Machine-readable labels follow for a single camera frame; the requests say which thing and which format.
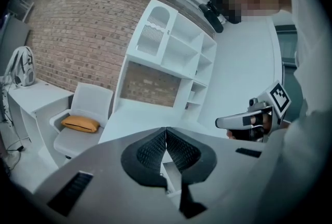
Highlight white grey backpack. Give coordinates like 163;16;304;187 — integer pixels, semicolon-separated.
5;46;36;87

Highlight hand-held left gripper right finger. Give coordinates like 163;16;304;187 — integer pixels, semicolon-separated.
166;127;268;224

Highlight person's white shirt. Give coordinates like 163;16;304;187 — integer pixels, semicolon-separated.
259;0;329;224

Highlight grey white office chair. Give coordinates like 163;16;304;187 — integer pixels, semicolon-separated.
49;82;115;159

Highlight grey partition panel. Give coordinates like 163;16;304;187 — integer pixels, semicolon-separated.
0;16;32;71

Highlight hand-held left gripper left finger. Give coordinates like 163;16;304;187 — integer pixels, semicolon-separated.
33;127;182;224

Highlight white slatted cabinet door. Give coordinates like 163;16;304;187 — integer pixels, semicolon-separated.
135;5;172;55

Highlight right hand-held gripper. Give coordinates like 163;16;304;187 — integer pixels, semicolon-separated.
215;79;293;143

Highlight small white side desk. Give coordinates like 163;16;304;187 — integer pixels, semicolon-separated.
6;79;75;166

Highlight orange cushion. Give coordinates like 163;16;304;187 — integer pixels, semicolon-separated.
61;115;101;134

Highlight person's right hand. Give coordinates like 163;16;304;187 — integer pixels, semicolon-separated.
261;113;274;135

